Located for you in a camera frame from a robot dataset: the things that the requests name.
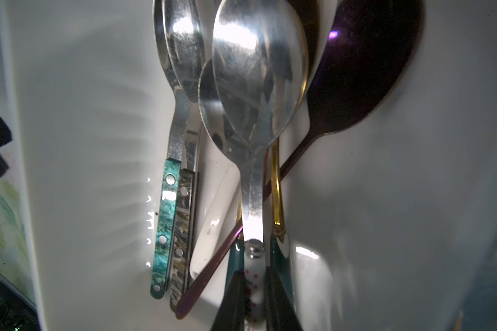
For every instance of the silver spoon grey marbled handle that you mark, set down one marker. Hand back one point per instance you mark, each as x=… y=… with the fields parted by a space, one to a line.
x=186 y=50

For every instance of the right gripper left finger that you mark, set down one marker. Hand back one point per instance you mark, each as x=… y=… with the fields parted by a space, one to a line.
x=231 y=313

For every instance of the white plastic storage box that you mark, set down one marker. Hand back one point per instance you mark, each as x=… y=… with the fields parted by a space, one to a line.
x=390 y=220

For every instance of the silver spoon green marbled handle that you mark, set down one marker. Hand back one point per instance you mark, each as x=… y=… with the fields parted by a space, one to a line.
x=172 y=165

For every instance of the silver spoon white dotted handle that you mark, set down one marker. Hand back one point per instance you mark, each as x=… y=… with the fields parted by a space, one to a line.
x=260 y=65

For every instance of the white plastic spoon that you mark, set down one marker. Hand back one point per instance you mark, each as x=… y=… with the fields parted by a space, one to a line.
x=214 y=220

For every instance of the small purple iridescent spoon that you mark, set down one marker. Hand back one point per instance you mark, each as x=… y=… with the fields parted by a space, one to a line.
x=366 y=51

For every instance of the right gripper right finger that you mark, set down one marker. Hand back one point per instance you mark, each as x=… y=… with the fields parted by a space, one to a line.
x=280 y=314

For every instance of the gold spoon dark green handle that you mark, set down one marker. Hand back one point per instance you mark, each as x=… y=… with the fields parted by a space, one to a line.
x=309 y=14

